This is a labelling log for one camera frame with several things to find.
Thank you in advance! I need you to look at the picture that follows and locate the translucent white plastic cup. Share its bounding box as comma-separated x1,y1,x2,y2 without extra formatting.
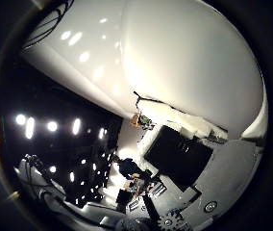
120,0,269,141

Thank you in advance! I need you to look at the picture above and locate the green potted plant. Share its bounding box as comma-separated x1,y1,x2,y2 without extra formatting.
137,114,155,129

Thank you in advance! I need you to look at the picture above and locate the person in dark blue clothes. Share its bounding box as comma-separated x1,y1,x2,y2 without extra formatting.
112,154,152,181

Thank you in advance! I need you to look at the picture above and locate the black cable loop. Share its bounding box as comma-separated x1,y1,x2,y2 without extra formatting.
20,0,75,51

